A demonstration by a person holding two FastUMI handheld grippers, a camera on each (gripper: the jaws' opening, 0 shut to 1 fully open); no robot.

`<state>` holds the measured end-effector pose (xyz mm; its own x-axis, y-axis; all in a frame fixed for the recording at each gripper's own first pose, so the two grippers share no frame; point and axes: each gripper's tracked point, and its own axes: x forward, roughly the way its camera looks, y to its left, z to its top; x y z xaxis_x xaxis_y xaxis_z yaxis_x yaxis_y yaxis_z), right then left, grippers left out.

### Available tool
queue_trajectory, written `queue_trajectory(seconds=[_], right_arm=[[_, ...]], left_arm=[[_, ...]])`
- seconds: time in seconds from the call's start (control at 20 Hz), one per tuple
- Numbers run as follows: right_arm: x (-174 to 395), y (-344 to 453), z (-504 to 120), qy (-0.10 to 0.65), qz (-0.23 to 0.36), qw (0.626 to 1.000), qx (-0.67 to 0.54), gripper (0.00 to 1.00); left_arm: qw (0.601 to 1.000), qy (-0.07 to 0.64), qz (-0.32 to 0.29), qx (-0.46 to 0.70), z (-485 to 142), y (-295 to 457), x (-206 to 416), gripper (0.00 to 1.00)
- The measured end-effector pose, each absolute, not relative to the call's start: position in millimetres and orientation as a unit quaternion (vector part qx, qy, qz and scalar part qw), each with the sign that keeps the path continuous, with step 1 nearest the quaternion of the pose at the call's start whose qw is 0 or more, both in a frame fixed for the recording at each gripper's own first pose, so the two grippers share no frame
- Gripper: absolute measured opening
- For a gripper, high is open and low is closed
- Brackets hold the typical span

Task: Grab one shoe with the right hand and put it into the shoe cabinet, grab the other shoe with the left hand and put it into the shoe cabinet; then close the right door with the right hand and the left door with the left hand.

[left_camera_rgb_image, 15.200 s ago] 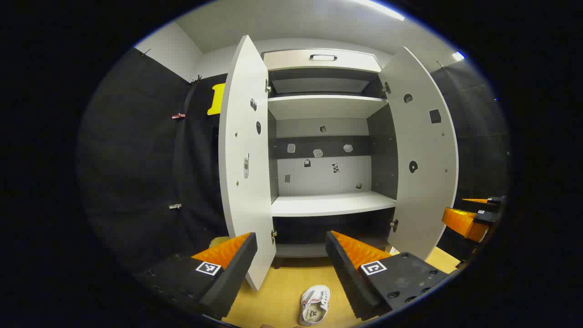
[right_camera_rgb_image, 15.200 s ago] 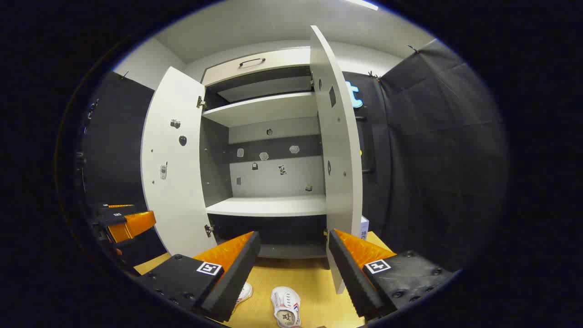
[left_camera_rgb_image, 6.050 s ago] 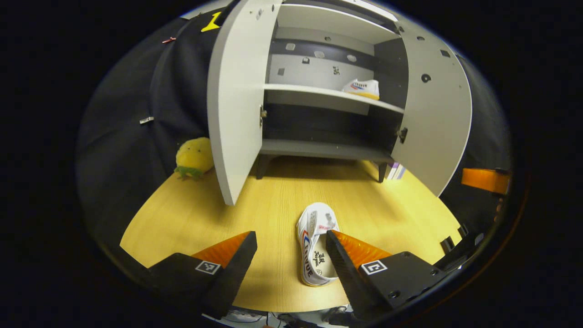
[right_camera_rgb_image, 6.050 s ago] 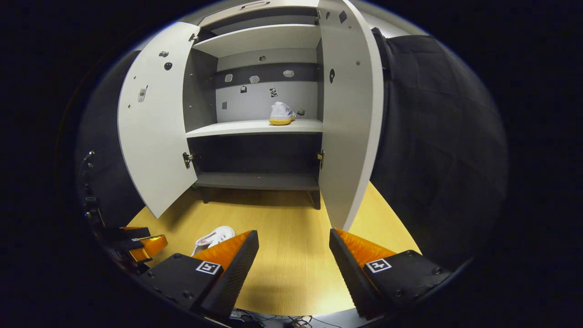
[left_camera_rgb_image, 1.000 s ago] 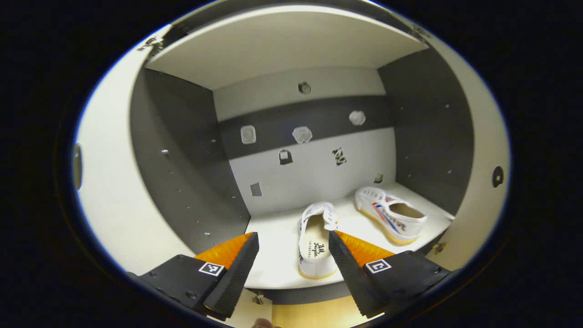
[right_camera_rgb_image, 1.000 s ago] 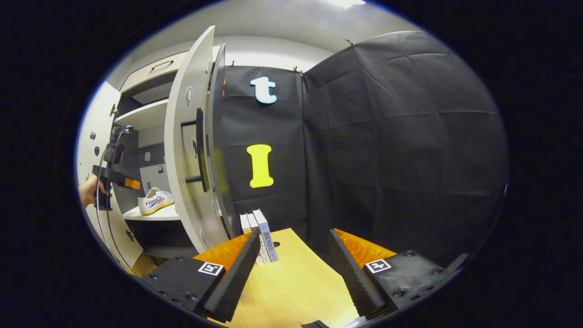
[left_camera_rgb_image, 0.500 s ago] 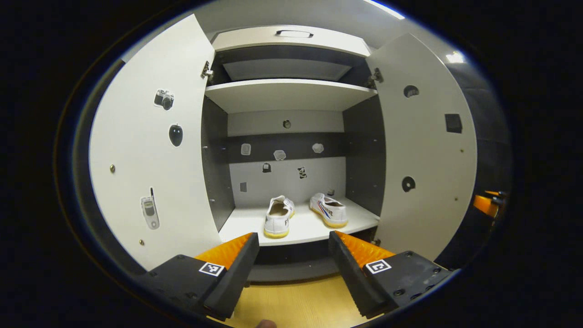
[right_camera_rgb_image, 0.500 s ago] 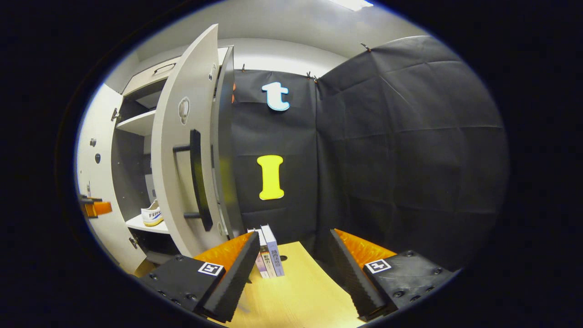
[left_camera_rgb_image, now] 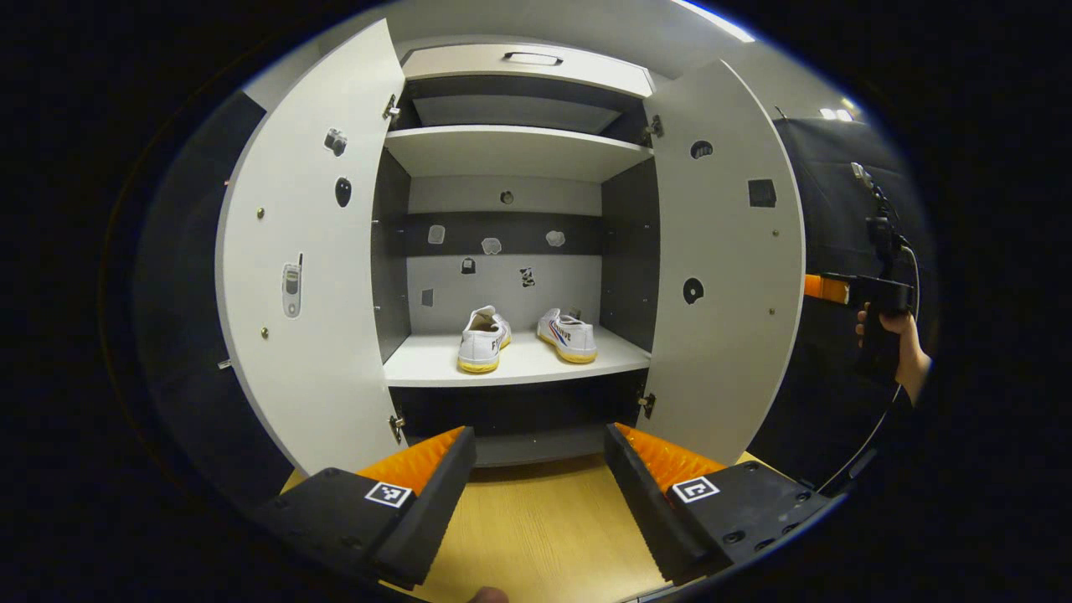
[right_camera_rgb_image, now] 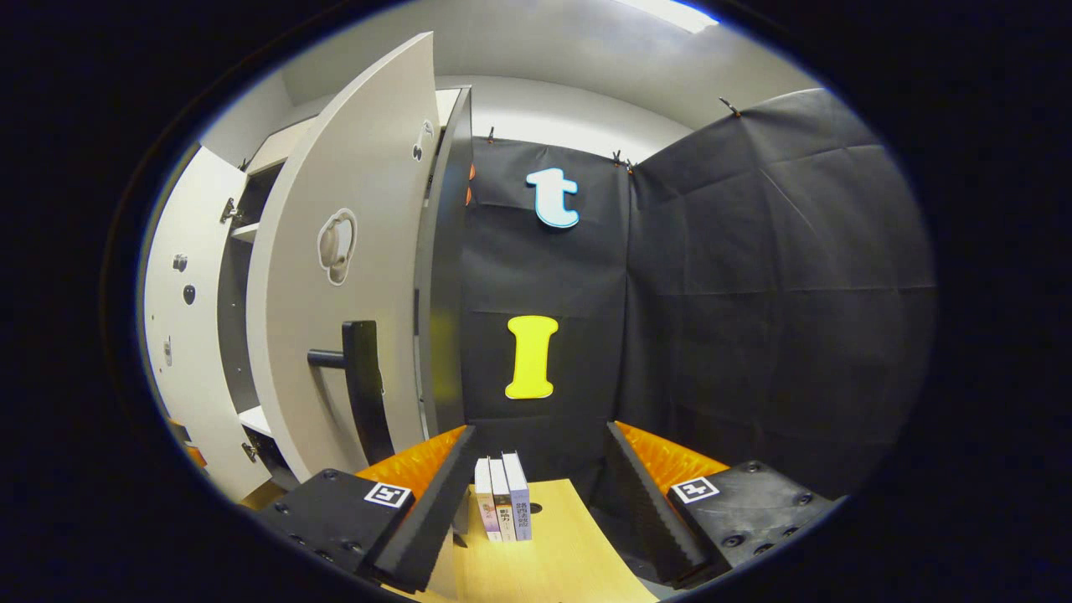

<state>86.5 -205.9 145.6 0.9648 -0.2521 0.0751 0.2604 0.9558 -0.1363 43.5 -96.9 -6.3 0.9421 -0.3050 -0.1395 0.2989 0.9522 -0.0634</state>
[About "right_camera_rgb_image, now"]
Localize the black door handle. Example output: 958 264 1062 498
307 320 396 466

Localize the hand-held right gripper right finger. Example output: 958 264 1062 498
603 420 840 589

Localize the white shoe cabinet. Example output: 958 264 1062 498
218 84 474 491

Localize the white book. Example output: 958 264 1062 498
488 456 516 543

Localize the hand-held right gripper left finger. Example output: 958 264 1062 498
250 424 482 594

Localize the pale pink book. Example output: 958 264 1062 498
474 456 497 543

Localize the lavender book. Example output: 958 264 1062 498
501 451 533 541

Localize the white shoe cabinet door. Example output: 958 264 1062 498
245 32 438 485
142 144 273 503

